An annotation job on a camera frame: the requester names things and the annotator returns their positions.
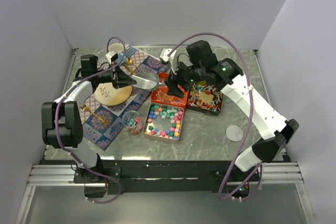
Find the aluminium frame rail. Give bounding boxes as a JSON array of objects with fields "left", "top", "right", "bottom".
[{"left": 28, "top": 160, "right": 303, "bottom": 186}]

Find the gold lollipop tin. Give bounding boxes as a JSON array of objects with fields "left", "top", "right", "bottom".
[{"left": 186, "top": 81, "right": 223, "bottom": 116}]

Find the patterned blue placemat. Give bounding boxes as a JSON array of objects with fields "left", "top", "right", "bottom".
[{"left": 79, "top": 42, "right": 167, "bottom": 150}]

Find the gold knife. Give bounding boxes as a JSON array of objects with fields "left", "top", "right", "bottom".
[{"left": 123, "top": 64, "right": 148, "bottom": 74}]

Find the pink star candy tin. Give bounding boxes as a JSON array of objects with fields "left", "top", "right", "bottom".
[{"left": 142, "top": 102, "right": 185, "bottom": 143}]

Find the orange candy tin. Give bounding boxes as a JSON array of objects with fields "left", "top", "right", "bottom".
[{"left": 151, "top": 86, "right": 190, "bottom": 109}]

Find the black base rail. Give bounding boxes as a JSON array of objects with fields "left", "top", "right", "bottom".
[{"left": 73, "top": 159, "right": 266, "bottom": 201}]

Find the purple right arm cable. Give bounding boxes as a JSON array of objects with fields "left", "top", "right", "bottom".
[{"left": 166, "top": 32, "right": 263, "bottom": 201}]

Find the cream floral plate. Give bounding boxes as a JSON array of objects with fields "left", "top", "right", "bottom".
[{"left": 93, "top": 83, "right": 132, "bottom": 106}]

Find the gold fork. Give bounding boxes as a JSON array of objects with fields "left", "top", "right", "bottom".
[{"left": 80, "top": 104, "right": 109, "bottom": 125}]

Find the gold spoon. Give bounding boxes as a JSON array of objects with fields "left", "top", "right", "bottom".
[{"left": 125, "top": 58, "right": 136, "bottom": 74}]

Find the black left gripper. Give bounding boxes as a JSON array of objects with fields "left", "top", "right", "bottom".
[{"left": 94, "top": 62, "right": 137, "bottom": 90}]

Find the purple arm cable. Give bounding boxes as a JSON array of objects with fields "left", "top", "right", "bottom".
[
  {"left": 166, "top": 32, "right": 263, "bottom": 201},
  {"left": 54, "top": 37, "right": 127, "bottom": 204}
]

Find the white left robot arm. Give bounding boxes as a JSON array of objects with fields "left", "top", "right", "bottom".
[{"left": 41, "top": 51, "right": 136, "bottom": 183}]

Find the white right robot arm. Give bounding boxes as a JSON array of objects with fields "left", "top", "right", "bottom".
[{"left": 160, "top": 40, "right": 299, "bottom": 182}]

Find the silver metal scoop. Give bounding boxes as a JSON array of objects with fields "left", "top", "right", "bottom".
[{"left": 130, "top": 73, "right": 166, "bottom": 91}]

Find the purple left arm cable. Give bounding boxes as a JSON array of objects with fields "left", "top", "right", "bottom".
[{"left": 54, "top": 37, "right": 127, "bottom": 204}]

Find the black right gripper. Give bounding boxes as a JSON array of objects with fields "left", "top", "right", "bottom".
[{"left": 163, "top": 58, "right": 204, "bottom": 100}]

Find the blue white mug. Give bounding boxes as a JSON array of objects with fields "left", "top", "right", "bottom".
[{"left": 109, "top": 42, "right": 126, "bottom": 65}]

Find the clear glass jar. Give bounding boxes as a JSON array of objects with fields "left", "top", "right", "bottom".
[{"left": 122, "top": 110, "right": 143, "bottom": 136}]

